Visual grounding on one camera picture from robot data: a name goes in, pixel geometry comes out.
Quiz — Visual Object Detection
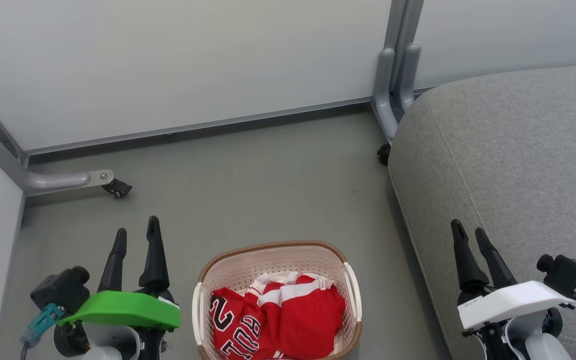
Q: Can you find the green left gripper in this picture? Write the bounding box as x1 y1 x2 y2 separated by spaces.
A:
57 216 181 360

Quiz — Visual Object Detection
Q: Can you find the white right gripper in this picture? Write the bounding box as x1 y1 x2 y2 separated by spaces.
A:
450 219 576 360

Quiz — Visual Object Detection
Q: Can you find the red basketball jersey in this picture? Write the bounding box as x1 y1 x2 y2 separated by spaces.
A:
248 271 347 360

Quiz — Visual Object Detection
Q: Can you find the grey fabric sofa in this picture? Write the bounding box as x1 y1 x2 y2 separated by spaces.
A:
388 62 576 360

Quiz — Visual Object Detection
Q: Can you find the black caster with brake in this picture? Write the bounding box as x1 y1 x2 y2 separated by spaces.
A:
102 179 133 199

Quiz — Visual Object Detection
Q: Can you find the white perforated laundry basket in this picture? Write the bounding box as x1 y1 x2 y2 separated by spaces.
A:
191 241 363 360

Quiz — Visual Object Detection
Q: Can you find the long grey partition foot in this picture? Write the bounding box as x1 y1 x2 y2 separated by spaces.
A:
371 47 400 146

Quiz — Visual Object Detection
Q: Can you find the short grey partition foot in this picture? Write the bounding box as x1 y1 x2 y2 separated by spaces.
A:
393 44 422 115

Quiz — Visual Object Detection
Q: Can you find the teal left camera connector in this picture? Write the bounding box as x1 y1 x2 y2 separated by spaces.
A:
20 303 65 348

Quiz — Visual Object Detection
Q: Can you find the grey partition foot with bracket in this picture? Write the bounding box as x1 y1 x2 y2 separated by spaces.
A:
0 87 115 197

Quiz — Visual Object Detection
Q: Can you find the grey metal partition post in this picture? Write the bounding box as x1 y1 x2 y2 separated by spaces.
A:
385 0 425 93

